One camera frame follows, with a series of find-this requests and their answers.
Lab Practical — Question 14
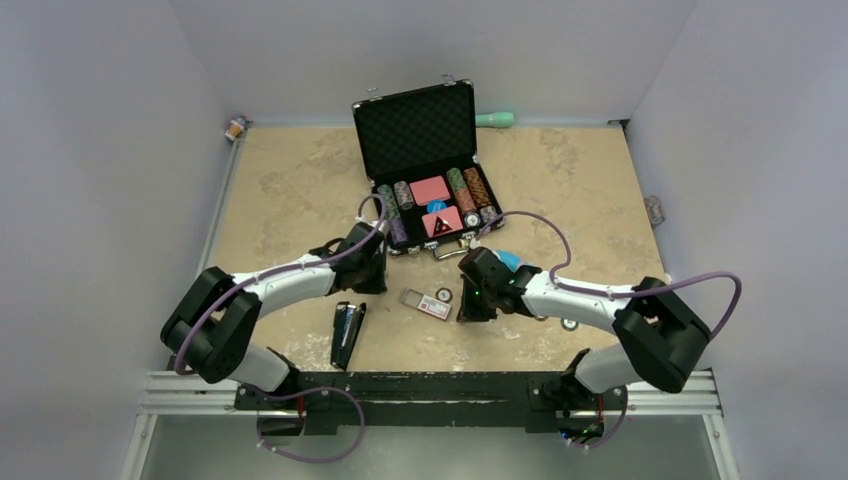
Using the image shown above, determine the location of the black stapler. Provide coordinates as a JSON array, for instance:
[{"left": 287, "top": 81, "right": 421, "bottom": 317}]
[{"left": 330, "top": 302, "right": 367, "bottom": 371}]

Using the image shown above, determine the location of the red staple box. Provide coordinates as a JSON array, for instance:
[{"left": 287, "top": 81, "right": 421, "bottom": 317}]
[{"left": 399, "top": 288, "right": 451, "bottom": 321}]

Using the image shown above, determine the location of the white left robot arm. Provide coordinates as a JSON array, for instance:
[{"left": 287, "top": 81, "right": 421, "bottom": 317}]
[{"left": 160, "top": 222, "right": 387, "bottom": 409}]

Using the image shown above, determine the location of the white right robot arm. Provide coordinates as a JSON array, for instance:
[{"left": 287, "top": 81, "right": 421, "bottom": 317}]
[{"left": 458, "top": 247, "right": 713, "bottom": 407}]

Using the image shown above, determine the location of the blue marker pen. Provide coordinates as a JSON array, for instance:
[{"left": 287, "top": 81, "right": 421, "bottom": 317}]
[{"left": 494, "top": 250, "right": 536, "bottom": 272}]

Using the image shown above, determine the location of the brown poker chip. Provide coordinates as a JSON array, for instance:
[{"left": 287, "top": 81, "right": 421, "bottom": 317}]
[{"left": 436, "top": 287, "right": 454, "bottom": 303}]

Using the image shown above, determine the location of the green poker chip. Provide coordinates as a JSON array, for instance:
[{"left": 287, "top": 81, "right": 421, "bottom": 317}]
[{"left": 561, "top": 319, "right": 579, "bottom": 331}]

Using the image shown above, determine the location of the pink card deck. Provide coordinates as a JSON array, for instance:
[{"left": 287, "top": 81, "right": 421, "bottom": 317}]
[{"left": 409, "top": 176, "right": 451, "bottom": 206}]

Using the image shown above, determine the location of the black poker chip case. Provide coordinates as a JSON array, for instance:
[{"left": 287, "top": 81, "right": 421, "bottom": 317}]
[{"left": 351, "top": 77, "right": 504, "bottom": 255}]

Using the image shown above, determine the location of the mint green bottle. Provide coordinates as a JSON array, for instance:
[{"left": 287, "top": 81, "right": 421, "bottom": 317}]
[{"left": 475, "top": 112, "right": 515, "bottom": 129}]

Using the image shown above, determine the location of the small orange bottle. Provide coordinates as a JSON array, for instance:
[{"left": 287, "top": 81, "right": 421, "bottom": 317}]
[{"left": 224, "top": 115, "right": 249, "bottom": 142}]

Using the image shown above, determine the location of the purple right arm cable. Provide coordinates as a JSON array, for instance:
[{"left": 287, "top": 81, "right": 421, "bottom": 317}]
[{"left": 473, "top": 210, "right": 743, "bottom": 340}]

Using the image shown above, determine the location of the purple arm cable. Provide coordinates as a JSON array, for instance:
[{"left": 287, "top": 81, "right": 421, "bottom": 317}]
[
  {"left": 172, "top": 193, "right": 389, "bottom": 378},
  {"left": 473, "top": 210, "right": 743, "bottom": 340}
]

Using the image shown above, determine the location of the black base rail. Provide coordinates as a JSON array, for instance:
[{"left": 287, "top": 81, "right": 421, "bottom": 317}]
[{"left": 235, "top": 372, "right": 625, "bottom": 438}]

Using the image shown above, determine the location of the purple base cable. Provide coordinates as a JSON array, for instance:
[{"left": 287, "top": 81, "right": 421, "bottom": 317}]
[{"left": 256, "top": 386, "right": 367, "bottom": 464}]

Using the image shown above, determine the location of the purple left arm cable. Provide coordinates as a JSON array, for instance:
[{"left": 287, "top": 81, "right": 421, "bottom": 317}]
[{"left": 172, "top": 193, "right": 389, "bottom": 378}]

